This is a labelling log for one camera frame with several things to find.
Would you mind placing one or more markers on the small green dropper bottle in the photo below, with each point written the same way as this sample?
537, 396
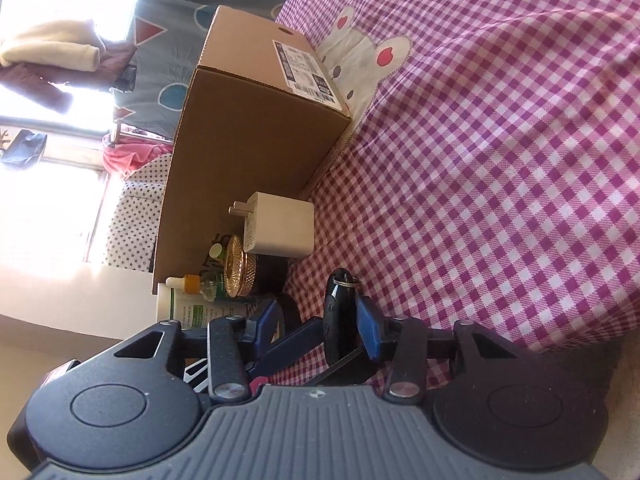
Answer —
202, 285

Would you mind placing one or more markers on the white bottle with green label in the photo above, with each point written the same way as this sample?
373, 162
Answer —
185, 310

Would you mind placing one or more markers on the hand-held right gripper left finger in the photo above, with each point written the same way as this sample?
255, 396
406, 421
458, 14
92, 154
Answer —
267, 322

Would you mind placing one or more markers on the blue sheet with shapes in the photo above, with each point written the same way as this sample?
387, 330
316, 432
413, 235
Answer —
170, 60

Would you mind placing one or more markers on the cream folded cloth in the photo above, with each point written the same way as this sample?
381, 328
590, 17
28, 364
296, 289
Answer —
50, 45

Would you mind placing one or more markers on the large cardboard box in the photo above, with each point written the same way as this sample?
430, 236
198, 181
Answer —
250, 135

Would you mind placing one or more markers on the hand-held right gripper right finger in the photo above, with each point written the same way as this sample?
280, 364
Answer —
370, 330

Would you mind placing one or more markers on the white star-patterned cloth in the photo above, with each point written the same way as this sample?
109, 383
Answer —
135, 220

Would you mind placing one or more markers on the black jar with gold lid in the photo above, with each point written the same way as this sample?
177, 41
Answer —
237, 270

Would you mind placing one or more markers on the white charger plug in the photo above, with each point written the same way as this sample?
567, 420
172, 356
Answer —
280, 222

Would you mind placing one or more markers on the purple checkered blanket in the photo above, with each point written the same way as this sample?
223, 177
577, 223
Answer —
475, 160

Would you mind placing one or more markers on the pink hanging clothing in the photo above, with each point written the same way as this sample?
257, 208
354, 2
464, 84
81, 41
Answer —
125, 157

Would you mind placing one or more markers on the black car key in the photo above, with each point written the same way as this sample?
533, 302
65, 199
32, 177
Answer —
335, 320

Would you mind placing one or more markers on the dark blue hanging cloth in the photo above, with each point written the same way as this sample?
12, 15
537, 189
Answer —
20, 146

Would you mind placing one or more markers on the dark maroon hanging clothing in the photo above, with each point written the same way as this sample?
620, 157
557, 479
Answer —
40, 82

